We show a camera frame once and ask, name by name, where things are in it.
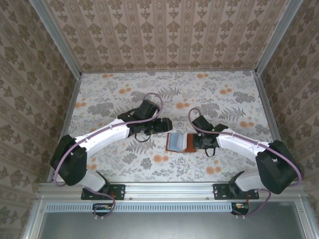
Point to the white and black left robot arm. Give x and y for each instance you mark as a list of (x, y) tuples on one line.
[(107, 134)]

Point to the grey metal panel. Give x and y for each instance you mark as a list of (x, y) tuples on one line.
[(174, 226)]

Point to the brown card holder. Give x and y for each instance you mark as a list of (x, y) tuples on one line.
[(177, 142)]

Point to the black controller board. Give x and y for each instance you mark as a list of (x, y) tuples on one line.
[(99, 207), (243, 210)]

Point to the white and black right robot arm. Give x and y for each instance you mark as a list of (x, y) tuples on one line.
[(239, 143)]

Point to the aluminium table side rail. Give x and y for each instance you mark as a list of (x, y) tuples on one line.
[(69, 112), (269, 112)]

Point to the aluminium table end rail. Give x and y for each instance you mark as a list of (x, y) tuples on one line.
[(169, 71)]

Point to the aluminium frame post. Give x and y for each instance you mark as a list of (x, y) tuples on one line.
[(57, 37), (277, 37)]

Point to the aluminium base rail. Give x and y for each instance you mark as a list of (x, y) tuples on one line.
[(169, 190)]

